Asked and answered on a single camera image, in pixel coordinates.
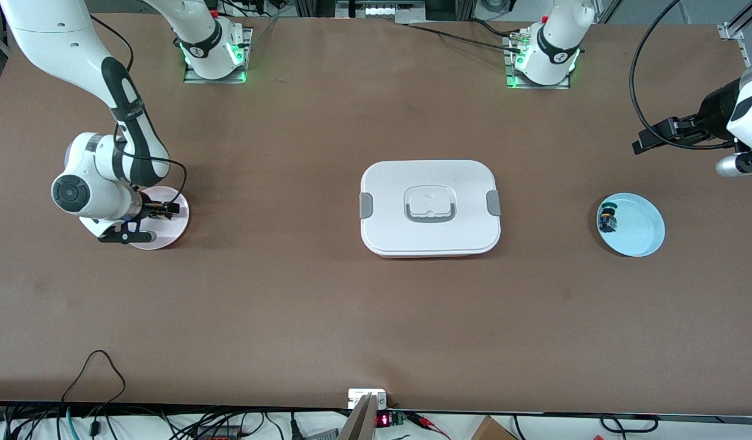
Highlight black device red markings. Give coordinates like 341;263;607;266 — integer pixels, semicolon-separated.
196;423;245;440

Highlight small white mounting bracket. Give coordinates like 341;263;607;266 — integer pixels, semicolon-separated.
348;389;388;409

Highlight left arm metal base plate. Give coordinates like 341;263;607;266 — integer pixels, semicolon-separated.
503;34;572;90

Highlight white lidded box grey clips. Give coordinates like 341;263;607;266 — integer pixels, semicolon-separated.
359;159;502;259

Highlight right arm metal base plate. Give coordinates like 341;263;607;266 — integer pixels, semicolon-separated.
182;26;254;85

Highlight light blue round plate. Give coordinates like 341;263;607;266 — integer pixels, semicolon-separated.
596;192;666;258

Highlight green and black switch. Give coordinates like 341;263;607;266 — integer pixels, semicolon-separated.
598;200;619;234

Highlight red and black clip leads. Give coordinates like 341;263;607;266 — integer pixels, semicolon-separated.
407;411;453;439

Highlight black cable lying on table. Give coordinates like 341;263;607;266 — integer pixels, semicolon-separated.
404;22;525;54

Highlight white power strip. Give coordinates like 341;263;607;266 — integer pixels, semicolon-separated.
335;0;427;20

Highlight aluminium frame profile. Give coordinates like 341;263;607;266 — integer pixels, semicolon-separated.
717;0;752;68

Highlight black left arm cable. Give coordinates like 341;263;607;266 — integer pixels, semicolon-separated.
628;0;734;151

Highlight brown cardboard box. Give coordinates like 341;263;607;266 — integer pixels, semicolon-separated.
471;416;518;440

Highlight aluminium camera mount bar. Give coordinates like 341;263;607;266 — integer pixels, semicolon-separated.
336;394;378;440

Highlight thin black looped cable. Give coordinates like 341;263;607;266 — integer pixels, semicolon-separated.
61;350;127;409

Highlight black coiled cable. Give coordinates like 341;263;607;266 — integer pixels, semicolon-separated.
599;414;659;433

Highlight pink round plate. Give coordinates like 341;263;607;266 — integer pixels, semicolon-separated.
128;186;190;251

